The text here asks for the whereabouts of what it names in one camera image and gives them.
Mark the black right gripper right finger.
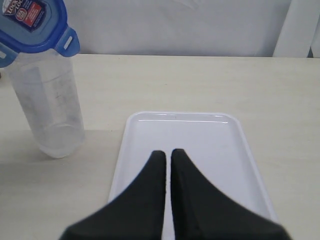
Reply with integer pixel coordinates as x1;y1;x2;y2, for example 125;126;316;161
170;149;291;240

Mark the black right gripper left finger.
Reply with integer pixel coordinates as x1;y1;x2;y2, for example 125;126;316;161
60;150;167;240

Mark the blue plastic container lid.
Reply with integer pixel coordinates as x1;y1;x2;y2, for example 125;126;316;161
0;0;80;68

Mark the clear tall plastic container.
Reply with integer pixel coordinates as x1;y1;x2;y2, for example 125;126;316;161
4;49;85;159

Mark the white plastic tray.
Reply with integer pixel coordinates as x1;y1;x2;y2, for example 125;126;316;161
109;112;280;240

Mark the white backdrop curtain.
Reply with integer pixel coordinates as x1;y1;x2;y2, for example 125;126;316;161
64;0;320;58

